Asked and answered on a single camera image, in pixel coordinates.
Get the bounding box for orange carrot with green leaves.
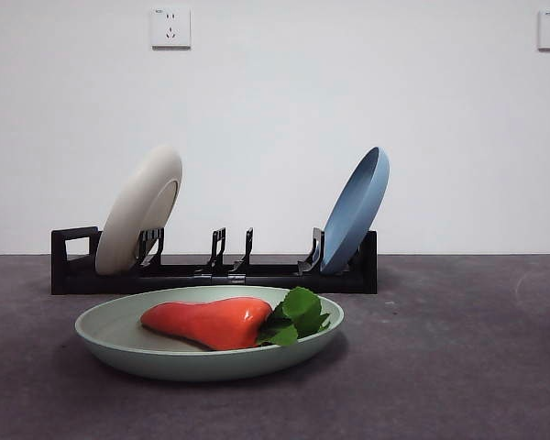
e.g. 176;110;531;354
139;286;332;352

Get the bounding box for green plate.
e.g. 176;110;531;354
74;285;346;382

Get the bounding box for blue plate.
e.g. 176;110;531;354
319;146;391;275

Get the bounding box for cream plate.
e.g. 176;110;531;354
94;145;184;276

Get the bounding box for black plate rack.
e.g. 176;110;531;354
50;225;379;295

